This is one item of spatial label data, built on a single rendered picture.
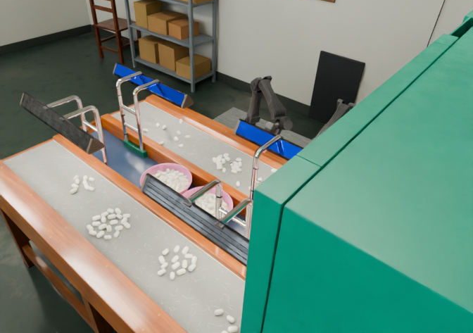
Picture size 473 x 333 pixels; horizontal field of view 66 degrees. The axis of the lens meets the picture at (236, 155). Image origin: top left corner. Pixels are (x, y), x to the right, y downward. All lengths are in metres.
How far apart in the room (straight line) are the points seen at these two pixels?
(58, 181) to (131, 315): 0.91
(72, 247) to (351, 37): 2.93
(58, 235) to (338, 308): 1.52
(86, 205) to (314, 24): 2.75
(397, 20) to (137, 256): 2.80
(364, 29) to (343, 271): 3.35
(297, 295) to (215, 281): 1.16
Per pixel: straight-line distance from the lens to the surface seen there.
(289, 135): 2.48
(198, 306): 1.47
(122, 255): 1.65
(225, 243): 1.21
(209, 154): 2.12
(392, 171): 0.38
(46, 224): 1.84
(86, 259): 1.64
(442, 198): 0.37
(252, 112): 2.32
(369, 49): 3.63
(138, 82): 2.22
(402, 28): 3.51
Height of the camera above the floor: 2.00
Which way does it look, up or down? 37 degrees down
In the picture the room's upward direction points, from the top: 3 degrees clockwise
